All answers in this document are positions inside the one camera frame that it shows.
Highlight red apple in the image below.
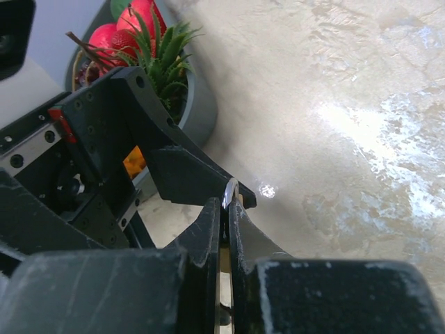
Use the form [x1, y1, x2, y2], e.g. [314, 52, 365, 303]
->
[116, 0, 166, 38]
[88, 23, 119, 67]

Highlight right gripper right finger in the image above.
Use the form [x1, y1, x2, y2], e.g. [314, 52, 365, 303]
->
[228, 200, 444, 333]

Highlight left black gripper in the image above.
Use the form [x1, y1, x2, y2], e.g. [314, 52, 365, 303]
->
[0, 65, 258, 255]

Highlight orange spiky fruit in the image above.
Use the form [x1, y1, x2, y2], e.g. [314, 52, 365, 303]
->
[123, 146, 146, 179]

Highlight dark green fruit tray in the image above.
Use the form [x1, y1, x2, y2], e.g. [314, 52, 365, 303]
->
[84, 1, 218, 201]

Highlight green lime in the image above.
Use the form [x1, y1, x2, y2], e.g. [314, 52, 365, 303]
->
[110, 0, 131, 21]

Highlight green pineapple top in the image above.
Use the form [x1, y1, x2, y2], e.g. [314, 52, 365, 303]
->
[116, 13, 198, 122]

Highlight brass padlock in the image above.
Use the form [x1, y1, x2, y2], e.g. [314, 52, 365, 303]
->
[220, 178, 250, 333]

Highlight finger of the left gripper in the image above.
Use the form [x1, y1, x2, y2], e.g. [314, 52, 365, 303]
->
[149, 146, 232, 206]

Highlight red strawberries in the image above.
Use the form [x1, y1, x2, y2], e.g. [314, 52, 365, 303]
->
[111, 29, 140, 58]

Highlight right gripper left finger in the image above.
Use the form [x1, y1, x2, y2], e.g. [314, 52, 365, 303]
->
[0, 166, 222, 334]

